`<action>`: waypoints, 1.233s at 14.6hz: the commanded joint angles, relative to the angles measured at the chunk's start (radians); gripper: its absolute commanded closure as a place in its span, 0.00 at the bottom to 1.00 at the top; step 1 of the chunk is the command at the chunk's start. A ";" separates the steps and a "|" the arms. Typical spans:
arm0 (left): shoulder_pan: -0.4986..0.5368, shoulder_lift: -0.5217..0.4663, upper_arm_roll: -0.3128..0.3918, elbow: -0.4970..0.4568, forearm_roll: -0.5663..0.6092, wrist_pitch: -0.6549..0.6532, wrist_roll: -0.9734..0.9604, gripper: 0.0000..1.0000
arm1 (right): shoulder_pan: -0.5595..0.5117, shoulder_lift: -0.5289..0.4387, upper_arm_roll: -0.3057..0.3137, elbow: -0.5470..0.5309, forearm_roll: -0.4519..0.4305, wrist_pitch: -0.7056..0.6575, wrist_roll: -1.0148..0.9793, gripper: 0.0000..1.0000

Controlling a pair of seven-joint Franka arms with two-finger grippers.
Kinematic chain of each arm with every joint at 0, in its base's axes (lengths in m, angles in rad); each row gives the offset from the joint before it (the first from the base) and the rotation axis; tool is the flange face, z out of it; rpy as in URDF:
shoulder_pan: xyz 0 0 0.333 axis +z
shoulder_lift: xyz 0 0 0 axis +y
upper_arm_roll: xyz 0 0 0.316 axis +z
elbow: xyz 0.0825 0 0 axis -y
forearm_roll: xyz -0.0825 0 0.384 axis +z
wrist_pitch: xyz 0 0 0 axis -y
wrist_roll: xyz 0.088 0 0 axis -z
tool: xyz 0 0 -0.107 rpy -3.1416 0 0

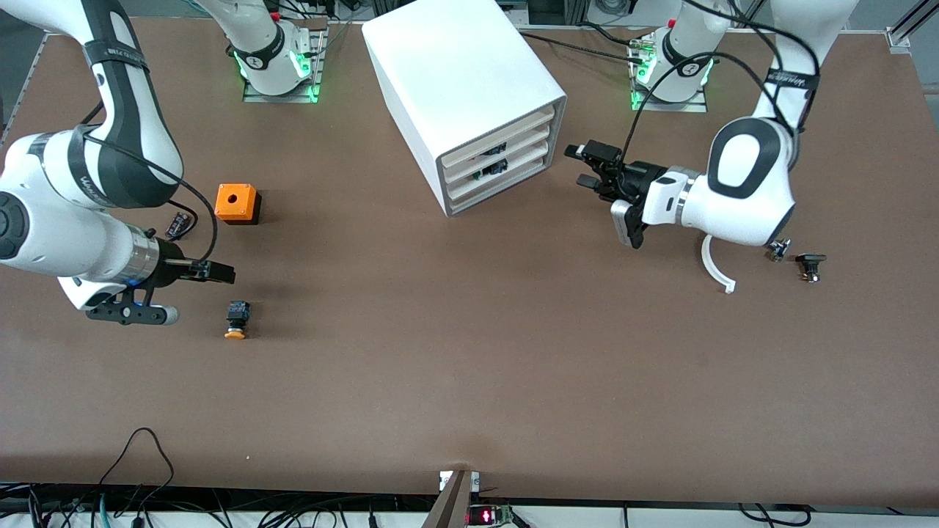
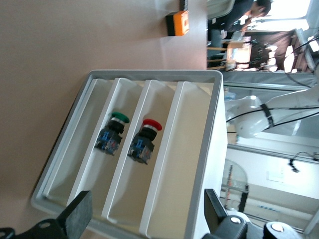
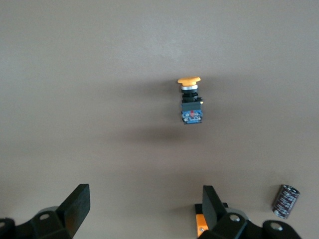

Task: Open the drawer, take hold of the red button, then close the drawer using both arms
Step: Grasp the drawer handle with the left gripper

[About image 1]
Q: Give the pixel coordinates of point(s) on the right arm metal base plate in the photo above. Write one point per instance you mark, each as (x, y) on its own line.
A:
(317, 70)

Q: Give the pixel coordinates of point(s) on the orange box with hole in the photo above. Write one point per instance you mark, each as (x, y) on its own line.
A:
(235, 202)

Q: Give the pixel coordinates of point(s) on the brown camera mount post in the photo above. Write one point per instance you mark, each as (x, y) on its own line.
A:
(451, 502)

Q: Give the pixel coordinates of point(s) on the red lit electronic device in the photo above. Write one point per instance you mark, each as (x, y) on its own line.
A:
(488, 516)

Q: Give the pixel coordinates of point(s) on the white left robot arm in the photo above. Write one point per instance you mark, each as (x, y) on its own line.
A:
(748, 183)

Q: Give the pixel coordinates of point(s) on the aluminium frame profile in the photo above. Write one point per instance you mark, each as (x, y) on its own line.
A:
(910, 22)

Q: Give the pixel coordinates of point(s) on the black push button switch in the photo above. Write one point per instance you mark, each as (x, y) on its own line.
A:
(491, 170)

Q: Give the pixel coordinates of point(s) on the small silver metal part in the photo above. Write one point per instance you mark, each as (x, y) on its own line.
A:
(777, 250)

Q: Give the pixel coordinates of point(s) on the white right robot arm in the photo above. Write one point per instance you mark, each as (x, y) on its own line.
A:
(81, 213)

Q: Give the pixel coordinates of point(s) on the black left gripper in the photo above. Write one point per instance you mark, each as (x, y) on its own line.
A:
(640, 176)

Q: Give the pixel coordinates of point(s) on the white curved plastic piece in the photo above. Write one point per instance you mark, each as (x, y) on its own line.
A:
(710, 268)

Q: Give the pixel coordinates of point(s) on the small black switch part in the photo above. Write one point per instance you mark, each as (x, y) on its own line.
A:
(810, 262)

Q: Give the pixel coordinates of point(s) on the yellow mushroom push button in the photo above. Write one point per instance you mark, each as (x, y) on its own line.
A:
(236, 317)

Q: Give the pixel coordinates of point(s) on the cream drawer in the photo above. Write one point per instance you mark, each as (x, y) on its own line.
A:
(528, 163)
(528, 125)
(528, 144)

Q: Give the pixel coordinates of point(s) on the small black cylindrical component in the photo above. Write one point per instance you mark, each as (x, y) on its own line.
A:
(176, 226)

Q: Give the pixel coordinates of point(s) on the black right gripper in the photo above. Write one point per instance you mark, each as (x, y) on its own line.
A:
(173, 270)

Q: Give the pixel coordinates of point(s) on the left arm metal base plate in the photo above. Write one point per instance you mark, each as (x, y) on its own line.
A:
(697, 106)

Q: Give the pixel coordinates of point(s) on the white drawer cabinet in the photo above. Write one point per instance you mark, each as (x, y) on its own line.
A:
(455, 81)

